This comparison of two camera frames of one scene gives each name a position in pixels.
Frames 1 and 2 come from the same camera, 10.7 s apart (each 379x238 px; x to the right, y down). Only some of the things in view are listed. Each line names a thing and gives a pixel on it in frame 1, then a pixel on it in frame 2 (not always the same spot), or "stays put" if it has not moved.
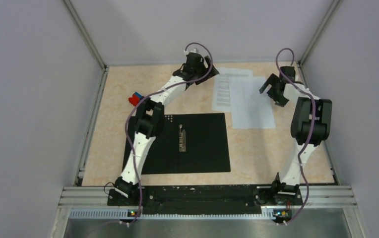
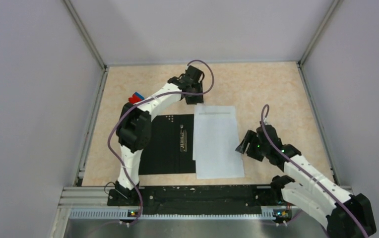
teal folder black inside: (190, 143) stays put
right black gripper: (273, 81) -> (251, 137)
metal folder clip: (182, 139) stays put
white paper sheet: (250, 109) -> (216, 146)
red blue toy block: (135, 99) stays put
